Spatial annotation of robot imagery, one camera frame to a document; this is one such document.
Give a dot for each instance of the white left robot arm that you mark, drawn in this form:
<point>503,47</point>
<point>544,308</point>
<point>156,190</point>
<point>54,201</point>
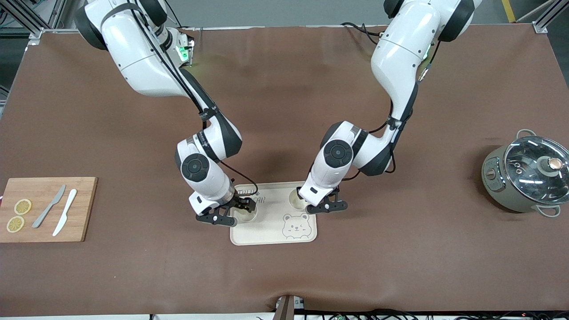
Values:
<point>400,53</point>

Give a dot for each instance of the white IKEA cup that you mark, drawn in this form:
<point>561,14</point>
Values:
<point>249,217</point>
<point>294,200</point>

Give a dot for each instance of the grey electric cooking pot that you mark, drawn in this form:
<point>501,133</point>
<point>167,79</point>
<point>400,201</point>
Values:
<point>498,186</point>

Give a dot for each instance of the cream bear print tray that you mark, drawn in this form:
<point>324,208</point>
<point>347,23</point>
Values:
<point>266,231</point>

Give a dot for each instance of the glass pot lid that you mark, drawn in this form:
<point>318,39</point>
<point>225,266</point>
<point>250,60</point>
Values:
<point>529,169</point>

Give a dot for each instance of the white plastic knife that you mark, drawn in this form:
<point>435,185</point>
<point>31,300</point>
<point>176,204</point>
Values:
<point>66,209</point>

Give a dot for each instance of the lemon slice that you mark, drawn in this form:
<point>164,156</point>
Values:
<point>15,224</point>
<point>22,206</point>

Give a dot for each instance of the grey plastic knife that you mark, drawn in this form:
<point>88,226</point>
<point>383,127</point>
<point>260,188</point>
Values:
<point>49,206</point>

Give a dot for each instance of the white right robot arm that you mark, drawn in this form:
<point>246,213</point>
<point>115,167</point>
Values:
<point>142,58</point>

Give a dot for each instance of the wooden cutting board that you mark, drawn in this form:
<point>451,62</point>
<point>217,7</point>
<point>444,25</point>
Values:
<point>44,189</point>

